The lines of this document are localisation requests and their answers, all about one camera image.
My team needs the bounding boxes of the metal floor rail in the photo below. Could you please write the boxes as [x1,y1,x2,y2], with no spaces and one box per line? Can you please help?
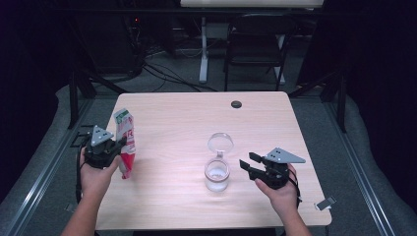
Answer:
[323,97,398,236]
[0,97,96,236]

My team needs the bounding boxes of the black floor cables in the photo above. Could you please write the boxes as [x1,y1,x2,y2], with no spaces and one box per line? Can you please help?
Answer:
[142,61,219,93]

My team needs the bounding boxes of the person's right hand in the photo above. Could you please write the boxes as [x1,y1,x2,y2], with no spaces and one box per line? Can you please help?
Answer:
[254,162,300,218]

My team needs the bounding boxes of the right hand-held gripper black cable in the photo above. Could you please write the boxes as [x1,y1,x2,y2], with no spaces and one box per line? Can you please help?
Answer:
[287,167,303,208]

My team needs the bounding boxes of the black folding chair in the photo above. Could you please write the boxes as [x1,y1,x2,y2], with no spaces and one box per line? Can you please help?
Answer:
[223,13,298,92]

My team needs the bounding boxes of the black metal stand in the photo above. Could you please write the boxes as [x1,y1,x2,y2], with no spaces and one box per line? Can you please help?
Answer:
[66,69,130,130]
[287,69,349,134]

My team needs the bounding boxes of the white desk leg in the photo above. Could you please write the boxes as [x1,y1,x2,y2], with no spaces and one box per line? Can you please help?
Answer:
[275,33,287,86]
[198,17,210,85]

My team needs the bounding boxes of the pink and white plastic bag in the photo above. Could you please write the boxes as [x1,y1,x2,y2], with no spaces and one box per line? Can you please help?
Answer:
[113,107,137,180]

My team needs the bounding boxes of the glass jar with hinged lid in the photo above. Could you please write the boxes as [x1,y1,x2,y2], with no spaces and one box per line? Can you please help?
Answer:
[204,131,235,194]

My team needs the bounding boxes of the person's left hand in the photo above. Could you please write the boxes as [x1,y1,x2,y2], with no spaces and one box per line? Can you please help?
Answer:
[78,147,123,199]

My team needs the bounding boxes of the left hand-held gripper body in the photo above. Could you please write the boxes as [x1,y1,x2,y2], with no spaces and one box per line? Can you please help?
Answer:
[83,124,123,170]

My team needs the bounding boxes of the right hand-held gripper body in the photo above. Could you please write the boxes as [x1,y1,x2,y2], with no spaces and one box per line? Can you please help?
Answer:
[248,147,307,191]

